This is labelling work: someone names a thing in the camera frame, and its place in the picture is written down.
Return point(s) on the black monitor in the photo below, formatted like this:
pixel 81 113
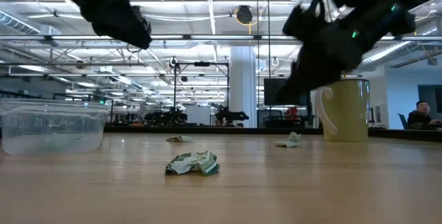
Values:
pixel 273 91

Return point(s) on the black background robot arm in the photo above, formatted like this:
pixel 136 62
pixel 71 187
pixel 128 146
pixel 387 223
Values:
pixel 165 117
pixel 229 116

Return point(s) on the cream ceramic mug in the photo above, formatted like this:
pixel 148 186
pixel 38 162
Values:
pixel 348 113

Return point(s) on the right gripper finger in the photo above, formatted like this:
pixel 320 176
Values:
pixel 293 85

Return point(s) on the person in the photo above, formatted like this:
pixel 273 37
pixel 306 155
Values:
pixel 419 117

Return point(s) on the white board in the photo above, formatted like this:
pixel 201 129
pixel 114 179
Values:
pixel 198 115

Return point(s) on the small green white packet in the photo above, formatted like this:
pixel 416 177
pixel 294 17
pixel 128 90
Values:
pixel 291 140

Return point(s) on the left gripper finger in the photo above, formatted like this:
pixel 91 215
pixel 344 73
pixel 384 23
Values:
pixel 136 35
pixel 142 16

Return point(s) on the red background object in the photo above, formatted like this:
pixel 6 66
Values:
pixel 292 112

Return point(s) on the white building column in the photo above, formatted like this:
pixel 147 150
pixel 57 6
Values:
pixel 241 85

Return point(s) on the black background rig frame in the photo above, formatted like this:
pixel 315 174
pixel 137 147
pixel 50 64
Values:
pixel 175 89

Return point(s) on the black aluminium table frame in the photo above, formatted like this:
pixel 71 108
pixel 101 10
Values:
pixel 207 130

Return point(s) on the blue office chair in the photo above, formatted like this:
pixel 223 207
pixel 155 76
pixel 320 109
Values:
pixel 402 122

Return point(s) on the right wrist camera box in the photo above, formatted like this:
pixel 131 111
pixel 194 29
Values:
pixel 304 20

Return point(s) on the large green white packet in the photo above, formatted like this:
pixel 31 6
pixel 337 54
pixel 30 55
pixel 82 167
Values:
pixel 193 163

